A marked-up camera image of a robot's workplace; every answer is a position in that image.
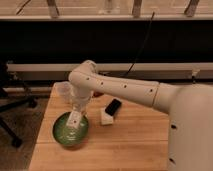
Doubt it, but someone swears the white rectangular block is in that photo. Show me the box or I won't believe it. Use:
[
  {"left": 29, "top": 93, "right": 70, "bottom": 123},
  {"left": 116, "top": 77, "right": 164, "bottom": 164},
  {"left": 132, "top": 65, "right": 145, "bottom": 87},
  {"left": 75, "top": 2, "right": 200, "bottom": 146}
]
[{"left": 101, "top": 108, "right": 114, "bottom": 125}]

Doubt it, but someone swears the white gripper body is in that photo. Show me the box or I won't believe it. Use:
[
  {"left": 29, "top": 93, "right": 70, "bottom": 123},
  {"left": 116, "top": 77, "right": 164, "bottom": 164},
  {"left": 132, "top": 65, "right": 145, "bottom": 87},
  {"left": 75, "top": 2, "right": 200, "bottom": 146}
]
[{"left": 70, "top": 86, "right": 92, "bottom": 115}]

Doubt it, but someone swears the black cable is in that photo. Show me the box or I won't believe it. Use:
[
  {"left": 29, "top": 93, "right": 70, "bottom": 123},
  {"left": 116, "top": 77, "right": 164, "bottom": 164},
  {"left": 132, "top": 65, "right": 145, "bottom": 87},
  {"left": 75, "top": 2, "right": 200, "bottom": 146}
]
[{"left": 120, "top": 11, "right": 156, "bottom": 78}]

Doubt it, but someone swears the clear plastic cup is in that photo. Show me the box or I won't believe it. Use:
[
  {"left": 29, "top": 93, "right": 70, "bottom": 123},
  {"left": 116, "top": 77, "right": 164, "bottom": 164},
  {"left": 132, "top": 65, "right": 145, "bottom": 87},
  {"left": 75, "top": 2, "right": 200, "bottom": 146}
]
[{"left": 55, "top": 81, "right": 71, "bottom": 103}]

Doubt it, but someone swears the black rectangular device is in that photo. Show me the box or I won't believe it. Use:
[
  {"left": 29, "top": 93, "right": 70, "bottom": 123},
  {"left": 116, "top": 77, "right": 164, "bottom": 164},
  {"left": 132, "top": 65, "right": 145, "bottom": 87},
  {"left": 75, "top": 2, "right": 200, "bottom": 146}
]
[{"left": 105, "top": 99, "right": 121, "bottom": 116}]

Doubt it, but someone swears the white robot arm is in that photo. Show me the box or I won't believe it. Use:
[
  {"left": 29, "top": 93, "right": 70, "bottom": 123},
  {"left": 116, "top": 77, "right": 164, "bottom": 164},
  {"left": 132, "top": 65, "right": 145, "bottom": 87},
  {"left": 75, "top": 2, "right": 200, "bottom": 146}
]
[{"left": 69, "top": 60, "right": 213, "bottom": 171}]

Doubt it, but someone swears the white bottle with green label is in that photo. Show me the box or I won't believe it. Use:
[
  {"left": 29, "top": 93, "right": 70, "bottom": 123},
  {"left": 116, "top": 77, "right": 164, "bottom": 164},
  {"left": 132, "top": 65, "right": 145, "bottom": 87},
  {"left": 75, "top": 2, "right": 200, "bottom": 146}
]
[{"left": 66, "top": 111, "right": 82, "bottom": 129}]

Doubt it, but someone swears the green ceramic bowl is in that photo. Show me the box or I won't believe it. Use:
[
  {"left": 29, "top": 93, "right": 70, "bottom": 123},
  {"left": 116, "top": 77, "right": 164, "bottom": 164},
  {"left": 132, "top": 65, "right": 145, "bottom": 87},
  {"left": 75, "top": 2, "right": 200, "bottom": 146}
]
[{"left": 52, "top": 112, "right": 89, "bottom": 146}]

